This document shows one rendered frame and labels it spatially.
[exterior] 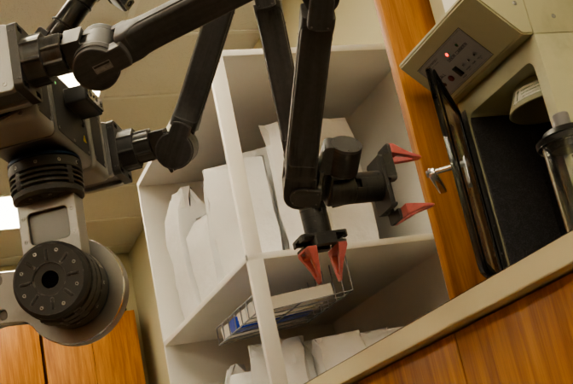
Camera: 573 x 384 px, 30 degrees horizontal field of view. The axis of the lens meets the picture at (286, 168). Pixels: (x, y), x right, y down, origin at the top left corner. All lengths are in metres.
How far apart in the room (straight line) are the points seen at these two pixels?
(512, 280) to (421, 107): 0.79
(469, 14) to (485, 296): 0.61
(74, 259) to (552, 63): 0.94
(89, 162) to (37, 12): 2.12
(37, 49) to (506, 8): 0.86
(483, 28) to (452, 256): 0.48
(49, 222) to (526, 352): 0.88
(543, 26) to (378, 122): 1.60
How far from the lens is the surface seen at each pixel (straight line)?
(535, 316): 1.64
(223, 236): 3.23
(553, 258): 1.53
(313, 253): 2.17
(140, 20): 1.77
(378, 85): 3.60
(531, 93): 2.13
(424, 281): 3.43
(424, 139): 2.30
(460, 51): 2.16
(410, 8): 2.44
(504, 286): 1.65
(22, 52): 1.81
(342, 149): 1.88
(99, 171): 2.16
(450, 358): 1.89
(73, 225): 1.97
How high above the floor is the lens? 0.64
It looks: 18 degrees up
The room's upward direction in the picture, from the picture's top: 12 degrees counter-clockwise
